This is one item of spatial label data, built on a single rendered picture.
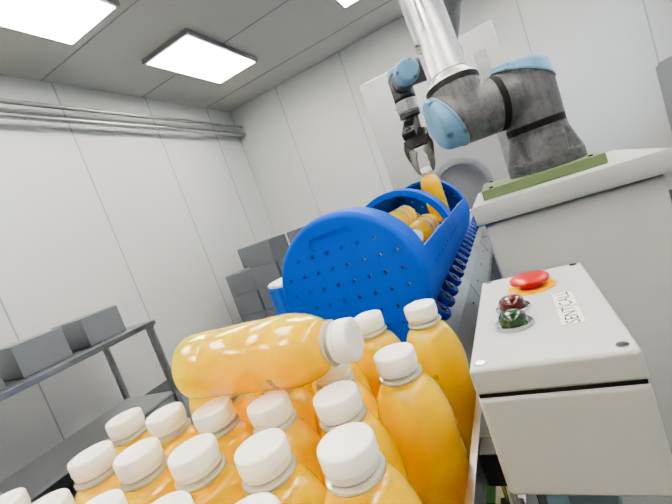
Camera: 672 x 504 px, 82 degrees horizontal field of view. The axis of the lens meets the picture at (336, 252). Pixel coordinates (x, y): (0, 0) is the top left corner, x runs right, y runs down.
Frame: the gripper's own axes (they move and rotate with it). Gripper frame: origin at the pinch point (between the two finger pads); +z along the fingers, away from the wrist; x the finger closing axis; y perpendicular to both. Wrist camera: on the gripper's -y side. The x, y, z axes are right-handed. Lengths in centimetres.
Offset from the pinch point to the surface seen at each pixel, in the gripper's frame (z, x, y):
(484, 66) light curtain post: -37, -27, 65
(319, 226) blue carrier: 6, 7, -76
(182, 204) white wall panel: -71, 351, 242
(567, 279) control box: 18, -27, -96
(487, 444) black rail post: 30, -17, -103
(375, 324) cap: 19, -6, -94
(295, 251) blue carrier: 9, 13, -76
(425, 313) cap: 19, -12, -95
